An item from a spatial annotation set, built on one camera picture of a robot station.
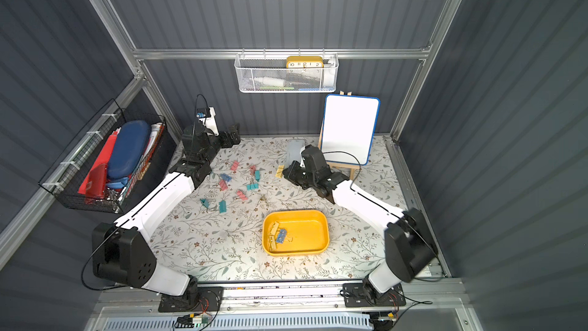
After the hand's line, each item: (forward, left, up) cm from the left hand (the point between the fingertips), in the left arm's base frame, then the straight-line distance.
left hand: (230, 124), depth 79 cm
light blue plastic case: (+12, -22, -30) cm, 39 cm away
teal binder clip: (-14, +14, -30) cm, 36 cm away
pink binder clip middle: (-4, +10, -33) cm, 34 cm away
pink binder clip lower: (-11, 0, -29) cm, 32 cm away
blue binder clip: (-1, +9, -31) cm, 33 cm away
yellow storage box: (-25, -28, -32) cm, 50 cm away
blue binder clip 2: (-28, -17, -31) cm, 45 cm away
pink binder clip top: (+7, +7, -32) cm, 34 cm away
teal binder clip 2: (-5, -3, -33) cm, 33 cm away
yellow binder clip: (-26, -15, -31) cm, 43 cm away
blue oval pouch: (-8, +32, -1) cm, 33 cm away
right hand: (-11, -20, -12) cm, 25 cm away
